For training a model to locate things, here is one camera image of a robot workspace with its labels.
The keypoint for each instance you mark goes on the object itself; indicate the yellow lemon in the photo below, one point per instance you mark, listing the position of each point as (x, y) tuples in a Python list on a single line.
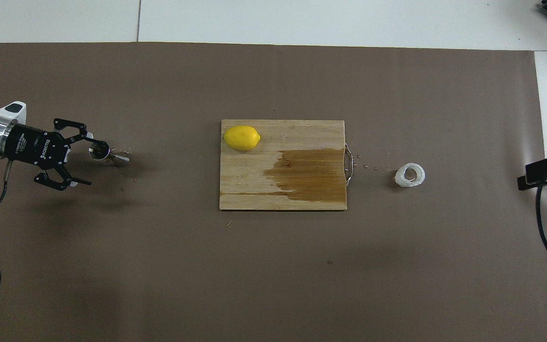
[(241, 137)]

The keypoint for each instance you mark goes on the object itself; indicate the steel double jigger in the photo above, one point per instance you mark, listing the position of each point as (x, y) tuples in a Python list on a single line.
[(99, 152)]

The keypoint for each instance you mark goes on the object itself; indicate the brown paper table mat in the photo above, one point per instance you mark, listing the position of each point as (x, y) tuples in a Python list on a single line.
[(273, 266)]

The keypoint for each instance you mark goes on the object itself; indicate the clear plastic cup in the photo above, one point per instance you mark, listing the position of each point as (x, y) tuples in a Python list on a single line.
[(404, 179)]

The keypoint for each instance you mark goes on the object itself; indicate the wooden cutting board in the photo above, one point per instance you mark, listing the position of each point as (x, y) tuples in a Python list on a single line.
[(254, 185)]

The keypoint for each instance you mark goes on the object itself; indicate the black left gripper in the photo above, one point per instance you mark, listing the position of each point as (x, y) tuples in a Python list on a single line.
[(33, 146)]

